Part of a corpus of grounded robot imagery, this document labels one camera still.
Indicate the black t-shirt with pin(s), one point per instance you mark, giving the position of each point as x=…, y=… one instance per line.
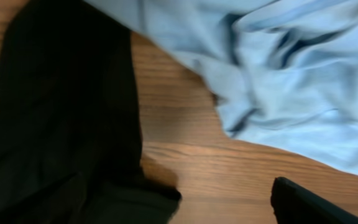
x=70, y=138

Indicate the light blue t-shirt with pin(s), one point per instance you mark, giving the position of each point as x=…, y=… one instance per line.
x=285, y=73

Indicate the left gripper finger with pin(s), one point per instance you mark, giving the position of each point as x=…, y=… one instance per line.
x=293, y=204

